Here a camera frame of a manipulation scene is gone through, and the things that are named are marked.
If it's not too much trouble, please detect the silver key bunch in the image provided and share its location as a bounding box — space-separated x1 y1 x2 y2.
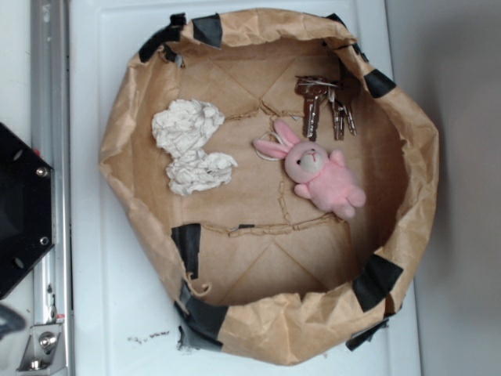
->
295 76 361 141

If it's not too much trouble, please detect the brown paper bag bin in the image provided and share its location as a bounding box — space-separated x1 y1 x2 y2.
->
99 9 439 365

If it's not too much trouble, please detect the pink plush bunny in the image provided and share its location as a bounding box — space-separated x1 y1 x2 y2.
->
253 120 366 220

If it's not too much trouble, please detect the crumpled white paper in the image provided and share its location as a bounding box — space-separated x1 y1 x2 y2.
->
152 99 238 196

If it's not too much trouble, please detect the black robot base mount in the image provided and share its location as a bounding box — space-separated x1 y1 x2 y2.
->
1 125 54 299

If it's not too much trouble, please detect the aluminium frame rail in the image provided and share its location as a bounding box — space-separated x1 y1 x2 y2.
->
30 1 75 375

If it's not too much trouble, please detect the metal corner bracket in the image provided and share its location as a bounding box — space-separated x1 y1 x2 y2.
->
16 324 66 375

